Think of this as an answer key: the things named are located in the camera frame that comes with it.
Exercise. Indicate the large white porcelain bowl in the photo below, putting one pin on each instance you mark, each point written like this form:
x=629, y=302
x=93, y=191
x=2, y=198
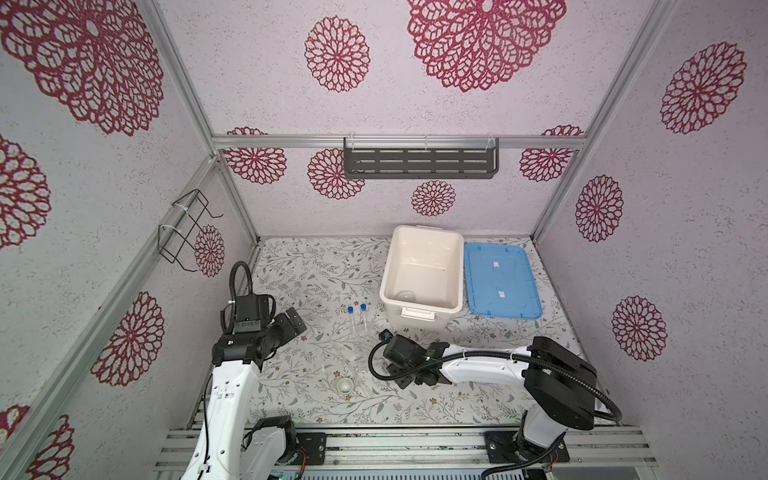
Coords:
x=406, y=296

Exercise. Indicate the white plastic storage bin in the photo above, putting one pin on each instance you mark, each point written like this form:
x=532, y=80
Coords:
x=430, y=262

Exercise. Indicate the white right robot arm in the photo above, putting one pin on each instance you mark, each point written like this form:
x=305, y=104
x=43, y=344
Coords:
x=562, y=385

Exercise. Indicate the aluminium frame corner post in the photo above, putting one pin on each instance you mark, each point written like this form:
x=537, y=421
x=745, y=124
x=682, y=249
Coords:
x=647, y=38

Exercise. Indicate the dark grey wall shelf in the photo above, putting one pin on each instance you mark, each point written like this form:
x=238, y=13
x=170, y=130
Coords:
x=425, y=163

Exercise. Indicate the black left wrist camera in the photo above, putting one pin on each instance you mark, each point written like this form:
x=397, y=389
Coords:
x=253, y=313

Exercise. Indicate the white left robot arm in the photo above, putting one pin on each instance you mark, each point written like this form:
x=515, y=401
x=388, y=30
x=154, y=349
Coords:
x=226, y=448

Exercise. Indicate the black wire wall rack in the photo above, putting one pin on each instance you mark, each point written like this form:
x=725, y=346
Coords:
x=172, y=238

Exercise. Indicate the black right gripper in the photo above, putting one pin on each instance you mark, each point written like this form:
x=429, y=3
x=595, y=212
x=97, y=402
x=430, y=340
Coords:
x=393, y=373

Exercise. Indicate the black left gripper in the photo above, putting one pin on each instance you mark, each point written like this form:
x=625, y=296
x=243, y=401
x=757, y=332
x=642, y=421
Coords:
x=288, y=330

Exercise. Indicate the blue capped test tube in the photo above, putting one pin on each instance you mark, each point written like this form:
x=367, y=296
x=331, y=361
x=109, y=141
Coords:
x=364, y=322
x=352, y=323

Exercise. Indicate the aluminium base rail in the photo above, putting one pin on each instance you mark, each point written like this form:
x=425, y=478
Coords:
x=459, y=447

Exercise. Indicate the blue plastic lid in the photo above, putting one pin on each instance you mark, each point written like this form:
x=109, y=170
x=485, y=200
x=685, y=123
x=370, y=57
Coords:
x=500, y=282

